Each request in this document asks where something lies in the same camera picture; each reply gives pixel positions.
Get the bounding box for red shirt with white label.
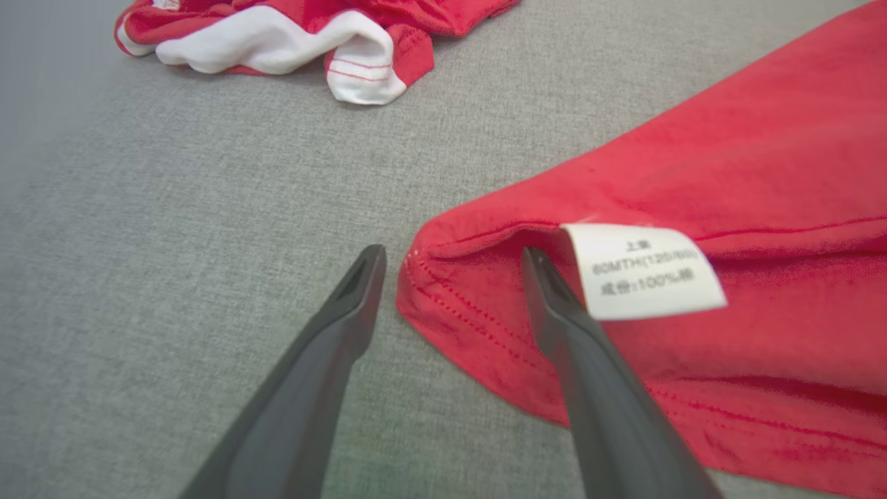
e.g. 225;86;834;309
396;0;887;499

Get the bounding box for red shorts with white stripes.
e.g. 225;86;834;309
114;0;522;107

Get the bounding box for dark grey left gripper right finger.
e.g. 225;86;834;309
521;247;723;499

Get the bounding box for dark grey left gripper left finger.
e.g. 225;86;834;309
179;244;387;499

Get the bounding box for grey fabric sofa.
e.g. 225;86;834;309
0;0;887;499

